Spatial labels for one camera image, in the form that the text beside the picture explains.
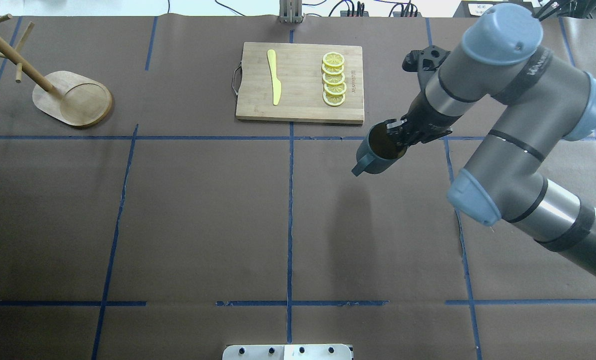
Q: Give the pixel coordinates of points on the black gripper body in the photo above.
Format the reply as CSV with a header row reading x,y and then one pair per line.
x,y
420,121

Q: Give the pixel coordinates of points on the bamboo cutting board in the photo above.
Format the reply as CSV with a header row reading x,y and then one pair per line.
x,y
299,70

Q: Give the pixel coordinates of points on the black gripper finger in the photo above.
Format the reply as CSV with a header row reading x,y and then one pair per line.
x,y
397,131

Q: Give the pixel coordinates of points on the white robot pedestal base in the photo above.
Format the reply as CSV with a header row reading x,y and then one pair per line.
x,y
313,351

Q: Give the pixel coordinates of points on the yellow plastic knife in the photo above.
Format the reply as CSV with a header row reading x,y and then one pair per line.
x,y
276,83

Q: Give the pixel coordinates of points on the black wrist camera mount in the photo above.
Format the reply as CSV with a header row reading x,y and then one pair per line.
x,y
426,60

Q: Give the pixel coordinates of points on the lemon slice farthest from logo end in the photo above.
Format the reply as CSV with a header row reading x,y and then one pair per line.
x,y
333,59

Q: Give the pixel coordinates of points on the aluminium profile post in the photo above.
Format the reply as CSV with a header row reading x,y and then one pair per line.
x,y
291,11

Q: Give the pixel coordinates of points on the wooden cup rack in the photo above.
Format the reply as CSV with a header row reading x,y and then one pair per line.
x,y
70,98

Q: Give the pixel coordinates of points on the blue ribbed mug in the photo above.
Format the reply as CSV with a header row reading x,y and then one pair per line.
x,y
377,152

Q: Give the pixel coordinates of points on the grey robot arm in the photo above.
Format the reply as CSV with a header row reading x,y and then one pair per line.
x,y
547,100

